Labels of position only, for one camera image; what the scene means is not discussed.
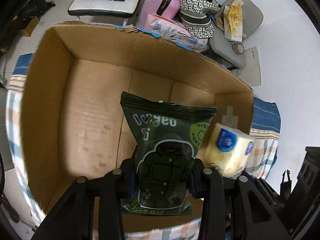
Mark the plaid blue orange tablecloth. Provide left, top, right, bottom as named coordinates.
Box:
left=5, top=53, right=281, bottom=239

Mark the dark green tissue pack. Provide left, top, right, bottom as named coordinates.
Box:
left=120, top=92, right=217, bottom=216

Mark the brown cardboard box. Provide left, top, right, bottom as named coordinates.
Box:
left=16, top=23, right=253, bottom=224

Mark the pink suitcase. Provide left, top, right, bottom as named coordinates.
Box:
left=136, top=0, right=180, bottom=29

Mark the yellow patterned tissue pack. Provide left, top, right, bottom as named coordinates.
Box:
left=223, top=4, right=243, bottom=42

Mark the black white patterned bag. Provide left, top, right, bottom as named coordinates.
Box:
left=180, top=0, right=221, bottom=38

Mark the grey fabric chair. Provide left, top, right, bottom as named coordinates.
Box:
left=209, top=0, right=264, bottom=69

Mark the tape roll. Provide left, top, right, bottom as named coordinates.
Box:
left=232, top=42, right=245, bottom=55

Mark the yellow white tissue pack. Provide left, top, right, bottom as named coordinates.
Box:
left=202, top=123, right=255, bottom=178

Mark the white padded chair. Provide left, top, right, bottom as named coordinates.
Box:
left=68, top=0, right=141, bottom=18

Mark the floral tissue pack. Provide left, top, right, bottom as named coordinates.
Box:
left=144, top=14, right=209, bottom=53

